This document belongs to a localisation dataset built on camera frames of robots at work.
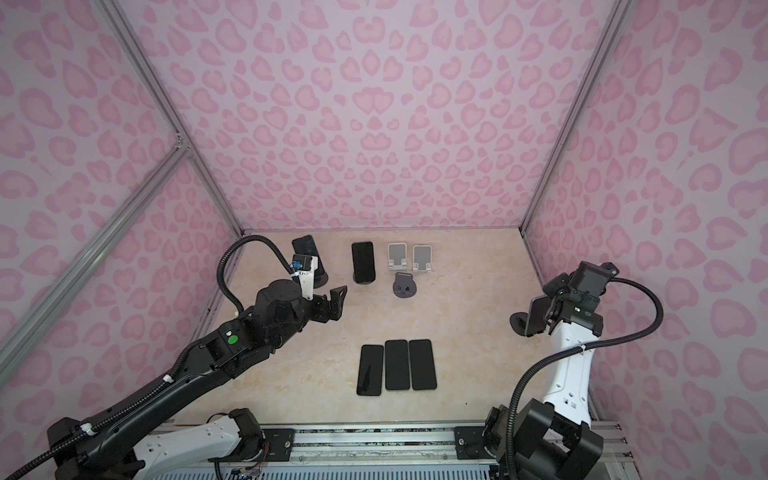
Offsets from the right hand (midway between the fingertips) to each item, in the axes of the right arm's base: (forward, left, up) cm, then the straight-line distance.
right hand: (565, 279), depth 76 cm
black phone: (-18, +43, -23) cm, 51 cm away
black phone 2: (-15, +36, -23) cm, 45 cm away
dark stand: (+1, +5, -24) cm, 24 cm away
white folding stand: (+23, +44, -19) cm, 53 cm away
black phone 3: (-3, +3, -15) cm, 16 cm away
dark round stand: (+11, +41, -20) cm, 47 cm away
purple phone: (+19, +73, -9) cm, 76 cm away
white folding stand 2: (+23, +35, -20) cm, 46 cm away
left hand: (-6, +58, +6) cm, 58 cm away
